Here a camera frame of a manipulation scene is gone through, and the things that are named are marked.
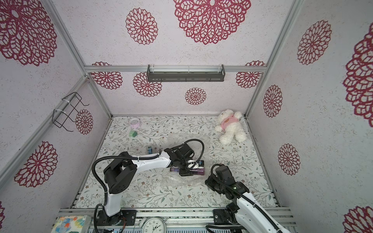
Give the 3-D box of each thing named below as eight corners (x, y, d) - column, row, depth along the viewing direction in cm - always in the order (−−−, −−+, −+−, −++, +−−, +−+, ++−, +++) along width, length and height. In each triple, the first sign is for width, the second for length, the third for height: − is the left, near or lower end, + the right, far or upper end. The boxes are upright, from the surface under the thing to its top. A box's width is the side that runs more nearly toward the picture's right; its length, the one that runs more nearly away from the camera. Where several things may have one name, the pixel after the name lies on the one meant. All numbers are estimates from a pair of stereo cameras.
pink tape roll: (129, 128, 115) (128, 126, 113) (131, 120, 121) (130, 117, 119) (139, 128, 115) (138, 126, 113) (141, 120, 121) (140, 117, 119)
